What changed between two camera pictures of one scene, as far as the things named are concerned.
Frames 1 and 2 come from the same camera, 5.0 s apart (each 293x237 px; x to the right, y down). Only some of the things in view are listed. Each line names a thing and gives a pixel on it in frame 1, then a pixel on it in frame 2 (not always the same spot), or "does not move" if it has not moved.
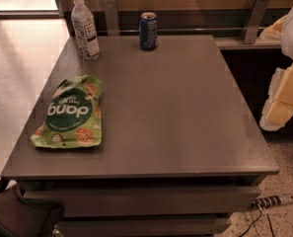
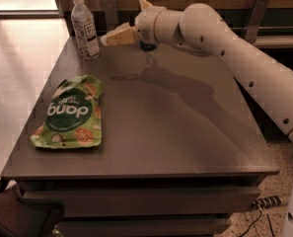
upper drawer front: x=200 y=199 does not move
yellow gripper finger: x=274 y=32 → x=145 y=25
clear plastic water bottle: x=85 y=26 does not move
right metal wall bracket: x=256 y=18 does not move
